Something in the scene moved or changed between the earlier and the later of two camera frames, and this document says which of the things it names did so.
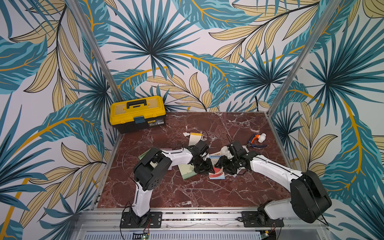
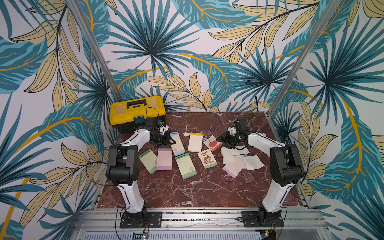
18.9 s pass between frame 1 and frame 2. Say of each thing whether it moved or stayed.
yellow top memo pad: stayed
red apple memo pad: moved
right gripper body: moved
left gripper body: moved
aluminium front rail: stayed
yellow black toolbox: stayed
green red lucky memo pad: stayed
